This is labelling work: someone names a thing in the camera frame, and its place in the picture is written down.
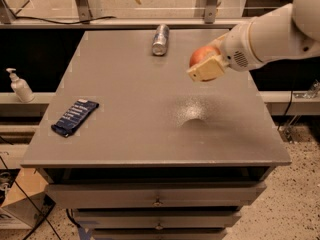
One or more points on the red apple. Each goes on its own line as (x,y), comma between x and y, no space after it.
(202,52)

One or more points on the grey drawer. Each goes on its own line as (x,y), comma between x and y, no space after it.
(157,219)
(165,234)
(163,195)

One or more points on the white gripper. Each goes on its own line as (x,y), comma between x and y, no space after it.
(237,48)

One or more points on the blue snack packet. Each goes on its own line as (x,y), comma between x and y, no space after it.
(74,117)

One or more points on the cardboard box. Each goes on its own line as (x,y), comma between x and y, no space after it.
(22,197)

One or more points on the bottom grey drawer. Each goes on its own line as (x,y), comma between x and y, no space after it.
(165,234)

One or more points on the metal bracket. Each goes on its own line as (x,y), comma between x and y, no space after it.
(89,10)
(207,10)

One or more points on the grey drawer cabinet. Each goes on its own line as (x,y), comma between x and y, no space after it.
(154,124)

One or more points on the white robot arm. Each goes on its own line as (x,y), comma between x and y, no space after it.
(289,32)

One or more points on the middle grey drawer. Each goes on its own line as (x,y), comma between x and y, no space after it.
(157,219)

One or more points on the top grey drawer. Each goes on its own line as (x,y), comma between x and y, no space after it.
(163,195)

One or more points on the right metal bracket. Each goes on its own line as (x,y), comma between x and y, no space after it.
(207,10)

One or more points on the left metal bracket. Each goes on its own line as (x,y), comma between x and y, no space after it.
(89,10)

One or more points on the silver redbull can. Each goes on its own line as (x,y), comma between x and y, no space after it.
(160,40)

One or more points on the white pump bottle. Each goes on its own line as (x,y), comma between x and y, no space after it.
(20,86)

